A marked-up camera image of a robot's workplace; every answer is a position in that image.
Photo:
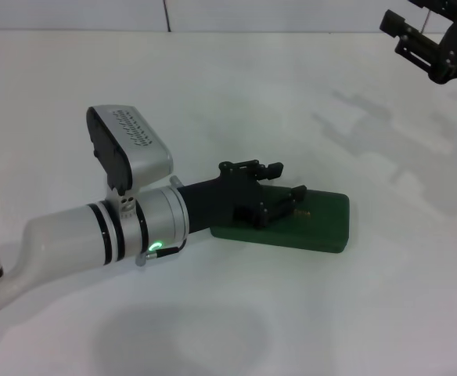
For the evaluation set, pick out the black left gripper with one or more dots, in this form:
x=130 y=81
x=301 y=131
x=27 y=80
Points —
x=220 y=199

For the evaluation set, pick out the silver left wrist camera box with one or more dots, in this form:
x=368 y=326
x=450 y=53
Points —
x=127 y=149

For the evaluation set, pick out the green glasses case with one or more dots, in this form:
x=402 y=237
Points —
x=303 y=223

